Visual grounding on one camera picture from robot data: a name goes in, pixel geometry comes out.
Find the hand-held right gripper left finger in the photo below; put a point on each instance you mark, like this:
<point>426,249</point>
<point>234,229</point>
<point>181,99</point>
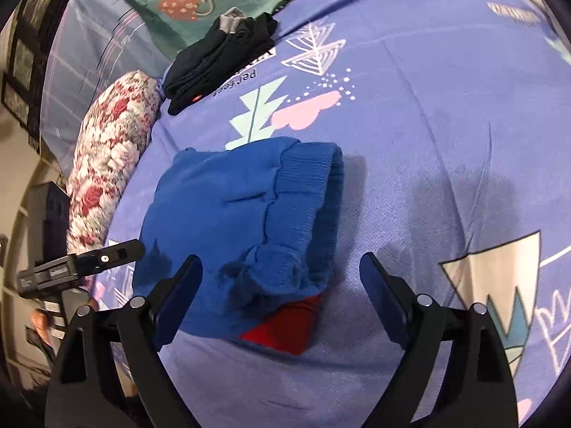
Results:
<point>174,303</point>

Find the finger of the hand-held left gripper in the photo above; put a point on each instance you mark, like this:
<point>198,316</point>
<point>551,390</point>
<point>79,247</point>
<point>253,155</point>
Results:
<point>109,256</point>

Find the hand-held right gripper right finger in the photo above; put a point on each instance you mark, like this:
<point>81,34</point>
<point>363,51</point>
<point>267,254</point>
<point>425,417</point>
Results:
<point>379,294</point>

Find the person's left hand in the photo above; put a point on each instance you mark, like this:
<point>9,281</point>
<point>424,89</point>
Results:
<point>43,327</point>

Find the black box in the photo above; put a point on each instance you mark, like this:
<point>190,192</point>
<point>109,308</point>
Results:
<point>55,218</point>

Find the floral pillow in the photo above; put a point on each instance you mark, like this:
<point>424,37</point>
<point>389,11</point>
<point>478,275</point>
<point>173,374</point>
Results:
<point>111,151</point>

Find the blue printed bedsheet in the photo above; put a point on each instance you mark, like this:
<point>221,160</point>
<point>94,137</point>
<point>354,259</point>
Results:
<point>424,142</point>

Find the grey-blue plaid pillow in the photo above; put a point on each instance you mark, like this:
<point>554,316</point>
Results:
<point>89,53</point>

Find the black folded clothes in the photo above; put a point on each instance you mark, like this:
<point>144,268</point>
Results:
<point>209,67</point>

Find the dark framed wall hanging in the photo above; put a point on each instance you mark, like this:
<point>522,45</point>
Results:
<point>22,53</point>

